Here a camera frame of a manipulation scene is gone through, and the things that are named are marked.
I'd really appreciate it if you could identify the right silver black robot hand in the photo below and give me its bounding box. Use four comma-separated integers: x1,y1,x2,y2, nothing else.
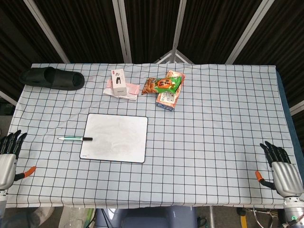
255,141,304,198

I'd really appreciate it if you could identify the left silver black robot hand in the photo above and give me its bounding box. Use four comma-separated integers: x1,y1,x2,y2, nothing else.
0,130,37,190

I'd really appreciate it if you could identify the green white marker pen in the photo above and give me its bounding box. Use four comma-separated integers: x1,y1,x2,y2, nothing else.
57,136,94,142

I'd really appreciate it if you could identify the white black checked tablecloth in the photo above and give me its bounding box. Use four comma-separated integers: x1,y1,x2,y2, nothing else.
4,62,298,210

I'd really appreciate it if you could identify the white dry-erase board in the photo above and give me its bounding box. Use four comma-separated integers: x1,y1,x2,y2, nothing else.
79,113,149,164

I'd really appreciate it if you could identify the small white product box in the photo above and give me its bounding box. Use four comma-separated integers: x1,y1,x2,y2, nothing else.
111,68,127,96

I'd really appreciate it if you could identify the orange blue tissue box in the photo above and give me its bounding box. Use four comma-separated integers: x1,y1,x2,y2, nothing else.
156,70,186,112

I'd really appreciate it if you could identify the grey blue plastic stool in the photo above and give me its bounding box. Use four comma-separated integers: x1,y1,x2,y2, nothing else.
94,206,198,228

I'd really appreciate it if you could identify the pink white plastic packet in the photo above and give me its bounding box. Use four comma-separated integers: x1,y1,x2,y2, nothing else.
103,79,140,101

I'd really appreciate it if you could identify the green orange snack bag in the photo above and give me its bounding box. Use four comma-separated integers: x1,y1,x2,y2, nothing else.
141,75,186,95

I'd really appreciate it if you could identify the dark folding partition screen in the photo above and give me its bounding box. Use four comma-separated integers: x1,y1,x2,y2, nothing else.
0,0,304,117

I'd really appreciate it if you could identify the bundle of thin cables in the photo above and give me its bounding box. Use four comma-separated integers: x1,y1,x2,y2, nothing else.
251,206,285,228

